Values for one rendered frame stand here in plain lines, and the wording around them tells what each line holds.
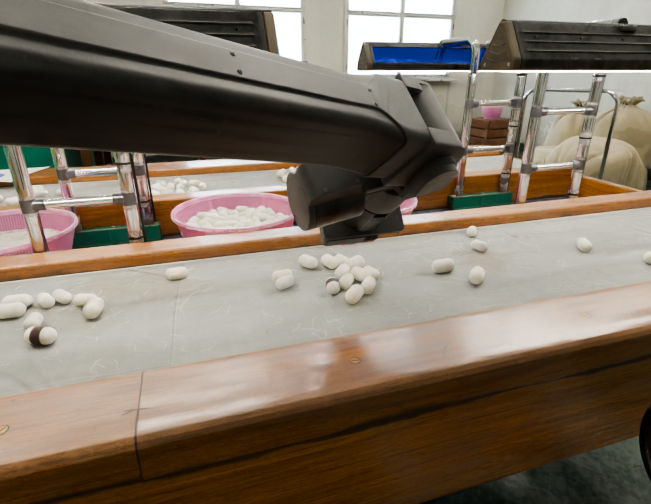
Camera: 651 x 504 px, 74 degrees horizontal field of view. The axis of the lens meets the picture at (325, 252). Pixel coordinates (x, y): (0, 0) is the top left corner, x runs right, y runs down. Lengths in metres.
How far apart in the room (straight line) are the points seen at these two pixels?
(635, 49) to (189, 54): 0.80
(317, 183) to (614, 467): 1.37
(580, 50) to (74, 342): 0.83
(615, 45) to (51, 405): 0.91
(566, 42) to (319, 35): 5.23
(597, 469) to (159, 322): 1.30
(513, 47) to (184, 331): 0.62
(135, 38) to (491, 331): 0.45
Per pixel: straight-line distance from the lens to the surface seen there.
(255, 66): 0.25
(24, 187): 0.83
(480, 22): 7.10
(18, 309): 0.69
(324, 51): 5.97
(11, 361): 0.61
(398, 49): 1.30
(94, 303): 0.64
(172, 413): 0.42
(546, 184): 1.50
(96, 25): 0.22
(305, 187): 0.38
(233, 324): 0.58
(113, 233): 1.08
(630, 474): 1.61
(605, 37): 0.90
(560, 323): 0.59
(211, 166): 1.43
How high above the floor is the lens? 1.04
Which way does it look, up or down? 23 degrees down
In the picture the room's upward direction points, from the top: straight up
